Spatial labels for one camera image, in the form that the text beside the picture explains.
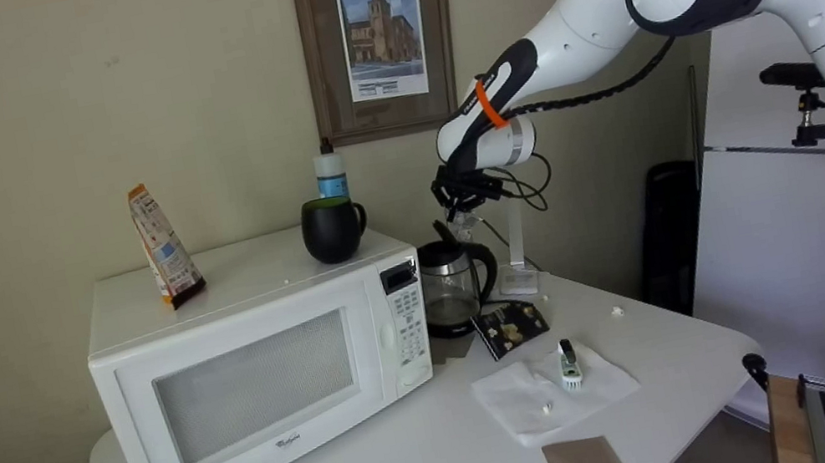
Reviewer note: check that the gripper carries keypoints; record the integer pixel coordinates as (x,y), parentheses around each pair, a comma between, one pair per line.
(465,185)

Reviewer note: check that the black kettle lid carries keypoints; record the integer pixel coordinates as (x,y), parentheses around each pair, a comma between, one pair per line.
(447,233)

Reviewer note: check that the glass electric kettle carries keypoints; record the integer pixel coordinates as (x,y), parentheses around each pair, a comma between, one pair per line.
(450,288)

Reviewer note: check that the white upright stand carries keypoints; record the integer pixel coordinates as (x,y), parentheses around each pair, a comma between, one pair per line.
(520,263)

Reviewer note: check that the white bottle with blue label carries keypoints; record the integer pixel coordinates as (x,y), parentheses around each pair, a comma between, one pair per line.
(330,174)

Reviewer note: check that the black mug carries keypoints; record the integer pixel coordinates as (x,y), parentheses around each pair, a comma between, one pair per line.
(332,231)

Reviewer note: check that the black packet with gold print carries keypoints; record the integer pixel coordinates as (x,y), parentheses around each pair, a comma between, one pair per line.
(510,328)

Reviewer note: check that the framed picture of church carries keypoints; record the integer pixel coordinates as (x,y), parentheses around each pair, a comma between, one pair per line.
(380,25)

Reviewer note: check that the small white brush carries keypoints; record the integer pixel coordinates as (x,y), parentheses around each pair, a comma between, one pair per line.
(570,369)

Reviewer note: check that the white paper napkin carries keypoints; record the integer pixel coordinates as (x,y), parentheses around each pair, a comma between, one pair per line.
(527,402)

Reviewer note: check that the white microwave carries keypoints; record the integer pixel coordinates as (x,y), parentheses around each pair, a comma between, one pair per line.
(252,378)

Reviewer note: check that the microwave door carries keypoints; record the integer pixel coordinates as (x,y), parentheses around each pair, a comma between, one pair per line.
(254,391)

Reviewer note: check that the orange and white snack packet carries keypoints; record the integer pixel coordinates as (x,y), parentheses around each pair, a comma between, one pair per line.
(164,250)

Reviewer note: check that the white refrigerator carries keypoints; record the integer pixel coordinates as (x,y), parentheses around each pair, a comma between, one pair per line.
(788,242)

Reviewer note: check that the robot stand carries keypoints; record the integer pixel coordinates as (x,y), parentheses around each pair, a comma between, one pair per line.
(802,417)

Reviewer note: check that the camera on mount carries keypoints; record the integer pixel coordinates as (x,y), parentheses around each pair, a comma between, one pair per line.
(802,80)

